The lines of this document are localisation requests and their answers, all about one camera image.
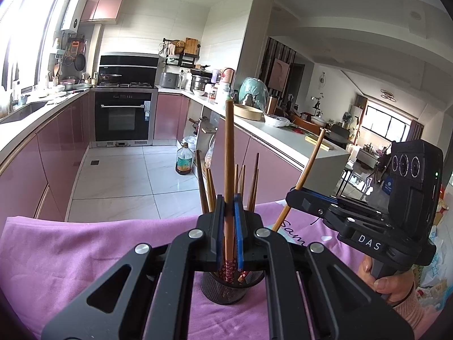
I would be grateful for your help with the steel kitchen sink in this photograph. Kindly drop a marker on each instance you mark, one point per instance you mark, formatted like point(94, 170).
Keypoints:
point(24, 109)

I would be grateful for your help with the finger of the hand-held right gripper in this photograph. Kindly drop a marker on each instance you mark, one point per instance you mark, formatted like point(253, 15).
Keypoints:
point(315, 194)
point(306, 205)

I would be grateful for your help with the bunch of wooden chopsticks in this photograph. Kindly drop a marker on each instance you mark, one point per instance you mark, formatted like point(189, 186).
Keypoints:
point(201, 184)

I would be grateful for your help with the wooden cutting board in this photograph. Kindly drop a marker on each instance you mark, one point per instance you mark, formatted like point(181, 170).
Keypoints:
point(191, 46)

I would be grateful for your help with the gas stove top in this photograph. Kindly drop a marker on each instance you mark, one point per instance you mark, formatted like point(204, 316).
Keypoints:
point(125, 85)

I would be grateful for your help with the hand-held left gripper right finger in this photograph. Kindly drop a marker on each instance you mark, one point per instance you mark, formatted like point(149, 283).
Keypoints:
point(237, 233)

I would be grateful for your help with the flat yellow box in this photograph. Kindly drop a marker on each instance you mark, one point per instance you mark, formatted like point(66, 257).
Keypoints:
point(329, 146)

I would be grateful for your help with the pink wall cabinet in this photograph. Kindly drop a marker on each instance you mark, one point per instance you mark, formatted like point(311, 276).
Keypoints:
point(102, 3)

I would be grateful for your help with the wall utensil rack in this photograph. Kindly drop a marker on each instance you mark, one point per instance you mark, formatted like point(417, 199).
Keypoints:
point(74, 46)

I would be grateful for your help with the person's right hand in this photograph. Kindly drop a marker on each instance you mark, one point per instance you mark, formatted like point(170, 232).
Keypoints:
point(389, 285)

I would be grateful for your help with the pink base cabinets open shelf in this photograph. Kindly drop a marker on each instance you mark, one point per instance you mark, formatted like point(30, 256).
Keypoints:
point(276, 163)

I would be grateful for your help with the long pink base cabinets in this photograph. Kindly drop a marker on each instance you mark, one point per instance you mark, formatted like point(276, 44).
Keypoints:
point(60, 138)

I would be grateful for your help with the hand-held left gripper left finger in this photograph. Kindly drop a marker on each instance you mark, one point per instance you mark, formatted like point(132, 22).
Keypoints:
point(214, 233)

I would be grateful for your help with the person's right forearm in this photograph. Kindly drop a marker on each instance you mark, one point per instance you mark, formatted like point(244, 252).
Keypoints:
point(414, 311)

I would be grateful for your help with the cooking oil bottle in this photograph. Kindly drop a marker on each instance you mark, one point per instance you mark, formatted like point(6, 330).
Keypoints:
point(184, 163)

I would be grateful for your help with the silver rice cooker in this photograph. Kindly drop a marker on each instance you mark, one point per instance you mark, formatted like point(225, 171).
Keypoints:
point(169, 80)

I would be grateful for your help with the kitchen window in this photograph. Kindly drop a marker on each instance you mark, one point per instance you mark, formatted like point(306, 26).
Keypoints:
point(21, 24)

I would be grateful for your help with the framed wall picture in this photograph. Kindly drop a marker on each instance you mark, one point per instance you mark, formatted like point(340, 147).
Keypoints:
point(279, 74)

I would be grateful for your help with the white water heater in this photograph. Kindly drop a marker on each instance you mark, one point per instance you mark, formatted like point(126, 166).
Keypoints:
point(73, 12)

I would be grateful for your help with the black kitchen rack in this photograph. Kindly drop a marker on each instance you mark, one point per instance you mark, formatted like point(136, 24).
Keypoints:
point(189, 56)

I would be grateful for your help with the black mesh cup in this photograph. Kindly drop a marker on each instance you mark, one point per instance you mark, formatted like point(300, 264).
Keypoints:
point(219, 290)

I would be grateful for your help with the pink printed tablecloth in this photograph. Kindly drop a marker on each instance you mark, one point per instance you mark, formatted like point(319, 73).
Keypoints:
point(88, 248)

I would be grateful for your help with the black range hood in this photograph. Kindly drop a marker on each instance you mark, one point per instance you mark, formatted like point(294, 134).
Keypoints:
point(127, 65)

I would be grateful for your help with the black built-in oven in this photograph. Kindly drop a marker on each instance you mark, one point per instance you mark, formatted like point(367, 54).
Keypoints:
point(122, 117)

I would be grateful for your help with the hanging frying pan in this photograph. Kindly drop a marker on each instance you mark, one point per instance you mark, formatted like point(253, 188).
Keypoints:
point(79, 62)

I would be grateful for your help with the round beige container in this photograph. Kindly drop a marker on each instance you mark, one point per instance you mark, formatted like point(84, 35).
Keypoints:
point(247, 112)

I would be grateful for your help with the steel pot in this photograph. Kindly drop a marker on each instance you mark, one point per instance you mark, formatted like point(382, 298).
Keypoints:
point(198, 83)

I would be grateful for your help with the long brown chopstick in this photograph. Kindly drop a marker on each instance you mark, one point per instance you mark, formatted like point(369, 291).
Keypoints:
point(229, 148)
point(311, 159)

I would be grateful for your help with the living room window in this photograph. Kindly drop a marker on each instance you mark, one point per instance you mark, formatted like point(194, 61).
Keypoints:
point(385, 122)

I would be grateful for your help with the white plastic bag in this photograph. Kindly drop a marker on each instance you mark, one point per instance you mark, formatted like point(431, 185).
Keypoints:
point(278, 120)

